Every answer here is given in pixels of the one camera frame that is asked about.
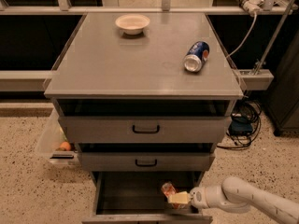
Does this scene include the black cable bundle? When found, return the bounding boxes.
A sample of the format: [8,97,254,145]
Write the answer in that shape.
[216,99,263,150]

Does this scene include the metal railing frame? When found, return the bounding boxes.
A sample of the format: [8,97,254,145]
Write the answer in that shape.
[0,0,299,91]

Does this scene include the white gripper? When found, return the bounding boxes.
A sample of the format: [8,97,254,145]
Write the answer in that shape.
[168,186,226,209]

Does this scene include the white power cable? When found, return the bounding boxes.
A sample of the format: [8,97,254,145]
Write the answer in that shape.
[225,11,258,60]

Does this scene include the white power strip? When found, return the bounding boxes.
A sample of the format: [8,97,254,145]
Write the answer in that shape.
[236,0,263,16]

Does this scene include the middle grey drawer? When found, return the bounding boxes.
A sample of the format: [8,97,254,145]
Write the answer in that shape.
[78,152,215,172]

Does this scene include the blue pepsi can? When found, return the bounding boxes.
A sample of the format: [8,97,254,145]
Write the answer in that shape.
[182,41,209,73]

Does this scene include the orange fruit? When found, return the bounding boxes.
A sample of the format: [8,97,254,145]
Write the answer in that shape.
[60,142,72,151]

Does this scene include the white bowl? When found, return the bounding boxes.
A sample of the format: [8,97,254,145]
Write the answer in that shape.
[115,14,150,35]

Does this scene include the top grey drawer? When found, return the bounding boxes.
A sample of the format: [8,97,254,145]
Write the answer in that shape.
[59,117,231,144]

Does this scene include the clear plastic bin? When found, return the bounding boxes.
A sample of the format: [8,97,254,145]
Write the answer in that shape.
[35,109,78,167]

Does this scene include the crushed orange coke can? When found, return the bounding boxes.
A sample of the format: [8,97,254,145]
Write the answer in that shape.
[161,182,186,209]

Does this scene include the grey drawer cabinet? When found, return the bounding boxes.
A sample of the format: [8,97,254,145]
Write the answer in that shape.
[43,12,244,224]

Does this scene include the grey drawer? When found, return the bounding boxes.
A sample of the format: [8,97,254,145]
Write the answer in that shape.
[78,152,215,172]
[59,117,231,144]
[82,172,212,224]

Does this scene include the bottom grey drawer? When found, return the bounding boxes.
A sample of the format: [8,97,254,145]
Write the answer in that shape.
[82,172,212,224]

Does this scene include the blue device on floor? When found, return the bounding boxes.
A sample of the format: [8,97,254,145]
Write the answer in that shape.
[229,117,253,136]

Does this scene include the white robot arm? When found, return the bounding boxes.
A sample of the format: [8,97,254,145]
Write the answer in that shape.
[167,176,299,224]

